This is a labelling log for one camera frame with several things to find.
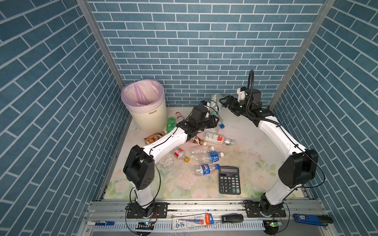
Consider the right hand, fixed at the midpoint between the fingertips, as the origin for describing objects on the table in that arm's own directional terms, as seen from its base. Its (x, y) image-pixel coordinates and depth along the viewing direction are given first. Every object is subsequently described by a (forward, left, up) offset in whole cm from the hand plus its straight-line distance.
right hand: (222, 101), depth 82 cm
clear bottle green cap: (0, +3, -1) cm, 3 cm away
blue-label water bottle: (-22, +4, -25) cm, 34 cm away
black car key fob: (-52, -7, -26) cm, 58 cm away
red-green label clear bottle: (-9, -1, -26) cm, 28 cm away
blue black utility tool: (-49, -46, -28) cm, 73 cm away
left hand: (-8, +2, -6) cm, 10 cm away
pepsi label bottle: (-29, +7, -26) cm, 40 cm away
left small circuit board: (-57, +34, -34) cm, 75 cm away
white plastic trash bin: (-5, +42, -15) cm, 45 cm away
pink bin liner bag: (+15, +54, -11) cm, 57 cm away
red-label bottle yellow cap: (-21, +24, -25) cm, 41 cm away
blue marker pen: (-58, +54, -29) cm, 85 cm away
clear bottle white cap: (-16, +10, -29) cm, 34 cm away
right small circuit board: (-52, -27, -34) cm, 68 cm away
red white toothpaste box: (-54, +12, -29) cm, 63 cm away
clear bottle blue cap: (+5, -3, -28) cm, 29 cm away
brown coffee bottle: (-10, +14, -26) cm, 32 cm away
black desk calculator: (-34, -7, -30) cm, 45 cm away
